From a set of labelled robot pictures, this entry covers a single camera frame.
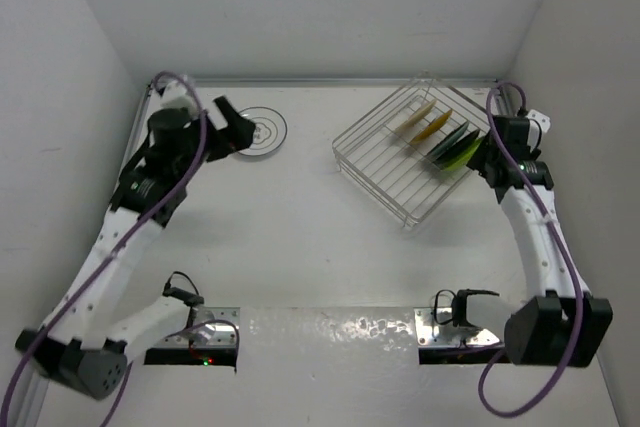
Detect lime green plate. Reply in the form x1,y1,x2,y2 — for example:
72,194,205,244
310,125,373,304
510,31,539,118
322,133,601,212
442,137,485,171

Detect white plate ring pattern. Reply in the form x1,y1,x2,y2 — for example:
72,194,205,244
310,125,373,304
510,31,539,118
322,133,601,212
238,106,288,158

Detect teal blue patterned plate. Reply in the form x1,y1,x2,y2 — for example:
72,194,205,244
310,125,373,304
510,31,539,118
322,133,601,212
426,121,469,162

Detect yellow patterned plate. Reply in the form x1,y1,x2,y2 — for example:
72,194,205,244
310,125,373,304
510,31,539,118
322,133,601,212
409,109,453,145

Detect cream beige plate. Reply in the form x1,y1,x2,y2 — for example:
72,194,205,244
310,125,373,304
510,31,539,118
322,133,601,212
394,99,437,136

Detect black plate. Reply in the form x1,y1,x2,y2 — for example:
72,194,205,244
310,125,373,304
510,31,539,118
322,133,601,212
434,129,481,165

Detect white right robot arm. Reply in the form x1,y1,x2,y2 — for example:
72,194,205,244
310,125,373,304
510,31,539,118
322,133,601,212
436,116,613,368

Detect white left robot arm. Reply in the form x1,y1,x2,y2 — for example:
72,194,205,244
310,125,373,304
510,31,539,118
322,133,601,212
15,96,256,400

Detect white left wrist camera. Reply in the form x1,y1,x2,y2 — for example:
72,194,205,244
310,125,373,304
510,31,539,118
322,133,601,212
160,80,198,117

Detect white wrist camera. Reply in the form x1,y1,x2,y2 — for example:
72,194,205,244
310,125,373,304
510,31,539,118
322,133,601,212
525,109,551,145
160,80,198,117

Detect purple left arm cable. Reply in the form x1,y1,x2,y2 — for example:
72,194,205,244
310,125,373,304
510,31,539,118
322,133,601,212
0,71,209,427

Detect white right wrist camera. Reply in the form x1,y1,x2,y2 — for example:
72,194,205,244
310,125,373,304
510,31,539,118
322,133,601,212
525,109,551,145

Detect silver wire dish rack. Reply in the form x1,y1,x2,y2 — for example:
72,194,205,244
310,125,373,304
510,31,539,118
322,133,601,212
332,73,493,229

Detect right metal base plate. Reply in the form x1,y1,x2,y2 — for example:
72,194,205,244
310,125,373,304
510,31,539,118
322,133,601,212
414,307,502,349

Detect metal base plate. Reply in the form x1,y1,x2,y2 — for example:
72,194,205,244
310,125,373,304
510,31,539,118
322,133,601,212
414,307,502,349
170,307,240,348

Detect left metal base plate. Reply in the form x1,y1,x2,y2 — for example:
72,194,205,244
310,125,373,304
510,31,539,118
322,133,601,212
170,307,240,348

